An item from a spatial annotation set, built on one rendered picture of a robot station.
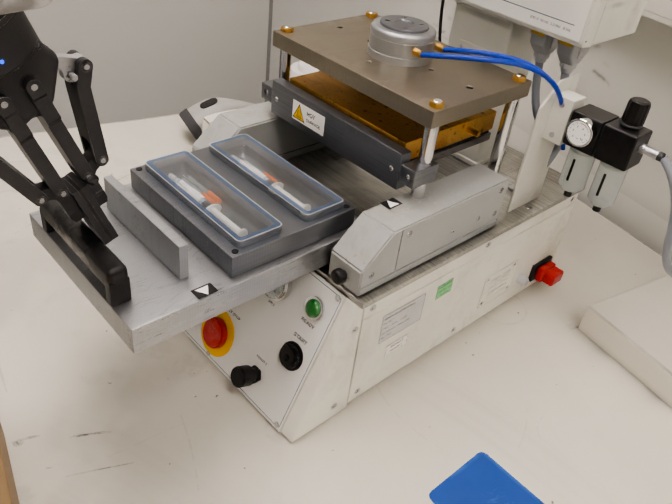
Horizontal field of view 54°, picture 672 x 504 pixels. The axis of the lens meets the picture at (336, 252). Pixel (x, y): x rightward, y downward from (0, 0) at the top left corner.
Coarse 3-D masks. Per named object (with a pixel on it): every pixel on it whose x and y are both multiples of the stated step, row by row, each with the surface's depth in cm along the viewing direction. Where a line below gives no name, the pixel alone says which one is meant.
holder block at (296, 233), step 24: (144, 168) 74; (216, 168) 76; (144, 192) 73; (168, 192) 71; (264, 192) 73; (168, 216) 70; (192, 216) 68; (288, 216) 70; (336, 216) 71; (192, 240) 68; (216, 240) 65; (264, 240) 66; (288, 240) 67; (312, 240) 70; (240, 264) 64
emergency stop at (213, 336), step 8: (208, 320) 83; (216, 320) 82; (208, 328) 83; (216, 328) 82; (224, 328) 82; (208, 336) 83; (216, 336) 82; (224, 336) 82; (208, 344) 83; (216, 344) 82
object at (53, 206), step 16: (48, 208) 64; (48, 224) 66; (64, 224) 62; (80, 224) 62; (64, 240) 63; (80, 240) 60; (96, 240) 60; (80, 256) 61; (96, 256) 59; (112, 256) 59; (96, 272) 59; (112, 272) 57; (112, 288) 58; (128, 288) 59; (112, 304) 59
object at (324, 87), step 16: (304, 80) 83; (320, 80) 84; (336, 80) 85; (320, 96) 80; (336, 96) 80; (352, 96) 81; (368, 96) 82; (352, 112) 77; (368, 112) 78; (384, 112) 78; (480, 112) 81; (496, 112) 82; (384, 128) 75; (400, 128) 75; (416, 128) 76; (448, 128) 77; (464, 128) 79; (480, 128) 82; (400, 144) 73; (416, 144) 74; (448, 144) 78; (464, 144) 81
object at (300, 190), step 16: (224, 144) 79; (240, 144) 79; (256, 144) 80; (240, 160) 76; (256, 160) 77; (272, 160) 77; (256, 176) 74; (272, 176) 74; (288, 176) 75; (304, 176) 75; (288, 192) 72; (304, 192) 72; (320, 192) 73; (304, 208) 70; (320, 208) 70
